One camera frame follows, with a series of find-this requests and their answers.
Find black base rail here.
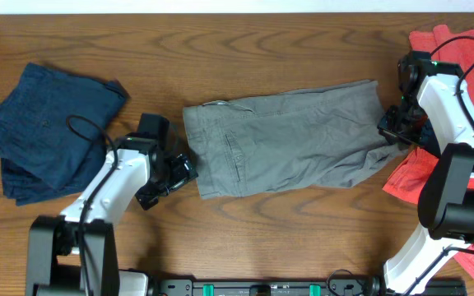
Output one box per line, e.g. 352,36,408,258
152,270,467,296

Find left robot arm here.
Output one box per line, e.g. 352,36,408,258
26,113,198,296

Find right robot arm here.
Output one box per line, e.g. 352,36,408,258
378,51,474,295

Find folded navy blue shorts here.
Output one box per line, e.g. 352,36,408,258
0,63,128,206

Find grey cargo shorts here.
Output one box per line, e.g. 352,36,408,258
183,80,407,199

